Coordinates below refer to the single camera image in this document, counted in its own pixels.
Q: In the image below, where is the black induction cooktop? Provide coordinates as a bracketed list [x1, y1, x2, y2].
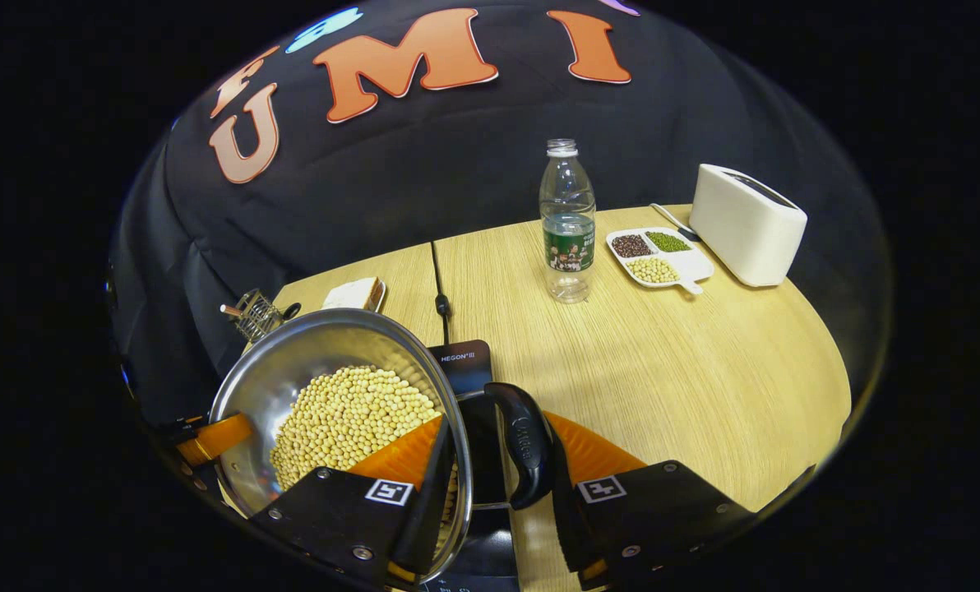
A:
[420, 339, 525, 592]

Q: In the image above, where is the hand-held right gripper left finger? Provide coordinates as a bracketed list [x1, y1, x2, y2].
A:
[250, 415, 459, 590]

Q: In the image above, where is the black cooktop cable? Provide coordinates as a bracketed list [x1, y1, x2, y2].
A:
[429, 241, 454, 346]

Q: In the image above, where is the white toaster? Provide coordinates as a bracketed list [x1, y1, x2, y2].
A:
[689, 164, 809, 288]

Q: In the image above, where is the small soybean portion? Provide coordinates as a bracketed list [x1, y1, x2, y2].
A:
[626, 257, 680, 284]

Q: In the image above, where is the pile of soybeans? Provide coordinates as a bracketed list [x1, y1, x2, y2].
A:
[270, 365, 460, 531]

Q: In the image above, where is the white toaster cable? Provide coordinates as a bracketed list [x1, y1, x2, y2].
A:
[650, 203, 701, 243]

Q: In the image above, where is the sandwich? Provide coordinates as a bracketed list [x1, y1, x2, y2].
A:
[323, 276, 379, 312]

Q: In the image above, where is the stainless steel pot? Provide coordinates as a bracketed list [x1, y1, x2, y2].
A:
[209, 308, 555, 586]

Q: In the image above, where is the white divided bean tray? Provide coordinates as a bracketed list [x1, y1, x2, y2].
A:
[605, 227, 715, 295]

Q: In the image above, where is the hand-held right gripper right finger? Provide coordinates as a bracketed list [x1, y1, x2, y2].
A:
[543, 411, 759, 591]

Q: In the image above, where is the small wire basket holder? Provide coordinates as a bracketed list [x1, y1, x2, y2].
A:
[220, 289, 302, 344]

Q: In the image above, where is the clear plastic water bottle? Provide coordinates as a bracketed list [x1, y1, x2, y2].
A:
[539, 139, 598, 305]

